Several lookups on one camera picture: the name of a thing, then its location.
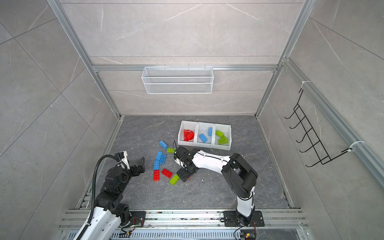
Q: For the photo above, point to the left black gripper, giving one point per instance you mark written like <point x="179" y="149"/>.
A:
<point x="140" y="169"/>

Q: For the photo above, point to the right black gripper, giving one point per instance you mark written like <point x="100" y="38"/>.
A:
<point x="183" y="176"/>

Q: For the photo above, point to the red arch lego piece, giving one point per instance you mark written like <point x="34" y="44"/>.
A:
<point x="189" y="135"/>

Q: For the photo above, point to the green lego brick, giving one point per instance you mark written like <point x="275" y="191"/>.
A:
<point x="174" y="179"/>
<point x="222" y="141"/>
<point x="220" y="134"/>
<point x="171" y="150"/>

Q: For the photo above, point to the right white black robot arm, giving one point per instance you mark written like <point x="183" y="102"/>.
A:
<point x="237" y="172"/>

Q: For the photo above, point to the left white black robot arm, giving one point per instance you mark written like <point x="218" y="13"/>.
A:
<point x="107" y="212"/>

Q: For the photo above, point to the blue lego brick pair right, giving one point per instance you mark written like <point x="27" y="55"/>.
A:
<point x="163" y="159"/>

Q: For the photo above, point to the blue lego brick pair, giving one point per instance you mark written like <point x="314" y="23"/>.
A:
<point x="159" y="156"/>
<point x="163" y="159"/>

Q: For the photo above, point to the red lego brick upright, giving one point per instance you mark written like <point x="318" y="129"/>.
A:
<point x="156" y="175"/>

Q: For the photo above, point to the red lego brick small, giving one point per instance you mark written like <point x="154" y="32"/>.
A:
<point x="167" y="173"/>

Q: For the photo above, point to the white left plastic bin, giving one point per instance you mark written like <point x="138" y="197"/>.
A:
<point x="186" y="125"/>

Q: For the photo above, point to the white plastic bin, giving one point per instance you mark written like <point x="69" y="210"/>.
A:
<point x="202" y="128"/>
<point x="227" y="130"/>
<point x="186" y="125"/>

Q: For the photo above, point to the blue lego brick pair left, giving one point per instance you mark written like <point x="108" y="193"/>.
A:
<point x="159" y="156"/>

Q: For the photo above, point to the white middle plastic bin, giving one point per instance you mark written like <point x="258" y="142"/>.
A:
<point x="202" y="128"/>

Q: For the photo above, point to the white right plastic bin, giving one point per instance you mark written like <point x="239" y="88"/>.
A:
<point x="227" y="130"/>

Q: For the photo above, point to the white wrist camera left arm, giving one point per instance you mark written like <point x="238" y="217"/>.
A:
<point x="124" y="160"/>

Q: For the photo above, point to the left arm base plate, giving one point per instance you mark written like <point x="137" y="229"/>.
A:
<point x="134" y="219"/>

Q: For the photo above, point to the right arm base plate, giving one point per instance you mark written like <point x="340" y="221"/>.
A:
<point x="235" y="219"/>

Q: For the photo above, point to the white wire mesh basket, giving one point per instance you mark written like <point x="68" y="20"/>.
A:
<point x="178" y="80"/>

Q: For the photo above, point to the black wire hook rack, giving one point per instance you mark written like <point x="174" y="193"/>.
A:
<point x="310" y="135"/>

